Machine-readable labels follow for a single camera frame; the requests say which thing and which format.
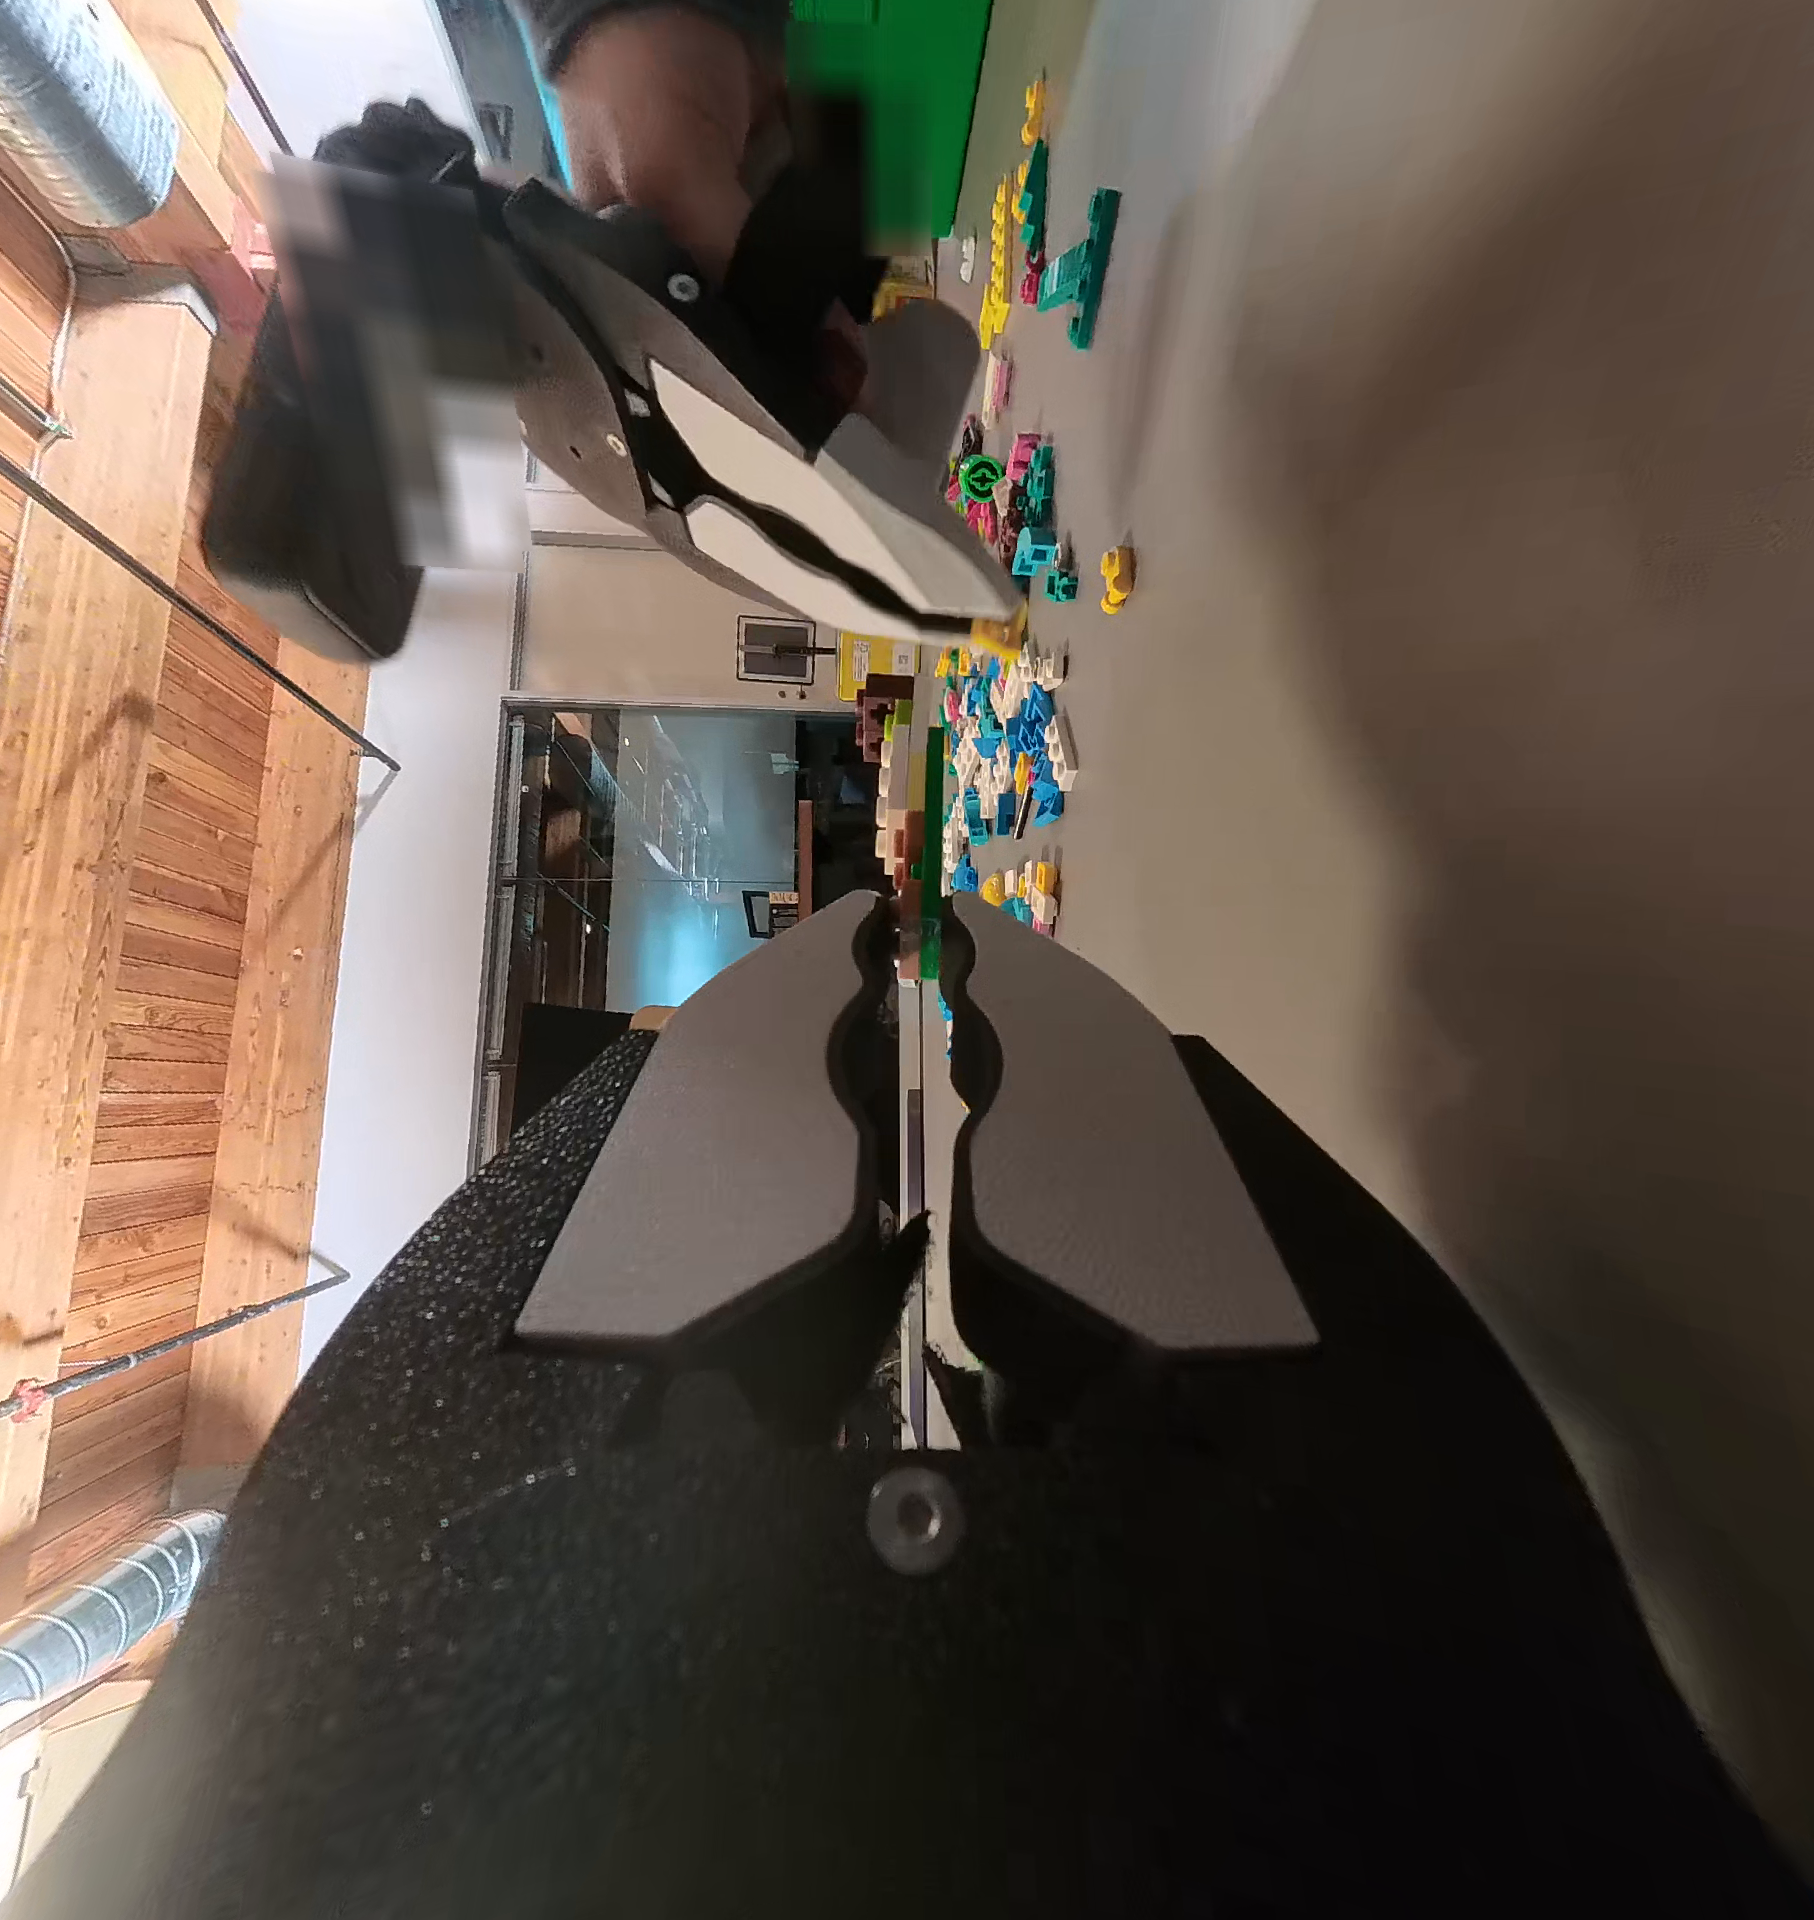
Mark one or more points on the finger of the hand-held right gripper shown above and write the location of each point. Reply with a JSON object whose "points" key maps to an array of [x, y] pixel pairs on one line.
{"points": [[801, 577], [877, 495]]}

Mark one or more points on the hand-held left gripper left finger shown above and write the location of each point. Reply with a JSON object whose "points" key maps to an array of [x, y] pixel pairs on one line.
{"points": [[696, 1170]]}

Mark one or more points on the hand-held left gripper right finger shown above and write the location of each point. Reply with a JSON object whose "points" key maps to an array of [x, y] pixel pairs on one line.
{"points": [[1116, 1186]]}

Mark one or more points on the small yellow toy brick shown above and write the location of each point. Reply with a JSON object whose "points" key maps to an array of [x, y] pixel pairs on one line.
{"points": [[1000, 631]]}

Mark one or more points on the toy brick model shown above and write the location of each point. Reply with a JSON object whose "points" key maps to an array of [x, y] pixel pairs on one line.
{"points": [[915, 809]]}

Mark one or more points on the person's right forearm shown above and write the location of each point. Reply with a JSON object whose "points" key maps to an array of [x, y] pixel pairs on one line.
{"points": [[622, 13]]}

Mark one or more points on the grey desk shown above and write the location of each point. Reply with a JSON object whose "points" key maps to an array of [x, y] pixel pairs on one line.
{"points": [[1447, 751]]}

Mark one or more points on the person's right hand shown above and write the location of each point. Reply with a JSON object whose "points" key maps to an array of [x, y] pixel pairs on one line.
{"points": [[653, 135]]}

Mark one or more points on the green round toy piece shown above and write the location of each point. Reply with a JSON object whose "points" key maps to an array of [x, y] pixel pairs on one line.
{"points": [[980, 481]]}

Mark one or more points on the black cabinet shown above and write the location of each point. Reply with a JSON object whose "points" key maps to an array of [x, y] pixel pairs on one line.
{"points": [[569, 1057]]}

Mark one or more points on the yellow curved toy brick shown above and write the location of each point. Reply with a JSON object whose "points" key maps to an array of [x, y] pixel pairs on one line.
{"points": [[1116, 577]]}

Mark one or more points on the yellow toy brick strip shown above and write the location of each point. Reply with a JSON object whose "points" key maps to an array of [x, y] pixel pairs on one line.
{"points": [[1000, 271]]}

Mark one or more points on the pile of colourful toy bricks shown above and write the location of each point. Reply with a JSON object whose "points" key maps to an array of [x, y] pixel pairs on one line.
{"points": [[1012, 751]]}

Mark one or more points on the teal toy brick structure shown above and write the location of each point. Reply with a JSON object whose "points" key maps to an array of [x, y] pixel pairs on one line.
{"points": [[1080, 271]]}

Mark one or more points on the glass partition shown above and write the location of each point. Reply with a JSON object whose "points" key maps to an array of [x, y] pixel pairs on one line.
{"points": [[653, 856]]}

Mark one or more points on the green toy baseplate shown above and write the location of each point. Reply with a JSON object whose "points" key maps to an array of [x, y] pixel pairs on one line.
{"points": [[907, 90]]}

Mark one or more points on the small yellow toy piece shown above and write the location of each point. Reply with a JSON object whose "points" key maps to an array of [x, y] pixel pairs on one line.
{"points": [[1033, 108]]}

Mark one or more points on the thin metal rod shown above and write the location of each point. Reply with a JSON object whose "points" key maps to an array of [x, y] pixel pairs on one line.
{"points": [[173, 594], [143, 1359]]}

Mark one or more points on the wall switch panel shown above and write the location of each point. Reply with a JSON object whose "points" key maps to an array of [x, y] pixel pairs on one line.
{"points": [[776, 649]]}

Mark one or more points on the yellow wall sign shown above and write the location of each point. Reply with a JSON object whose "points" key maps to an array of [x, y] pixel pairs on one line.
{"points": [[875, 664]]}

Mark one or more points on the silver ventilation duct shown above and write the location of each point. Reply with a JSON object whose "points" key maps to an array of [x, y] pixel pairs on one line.
{"points": [[53, 90], [67, 1627]]}

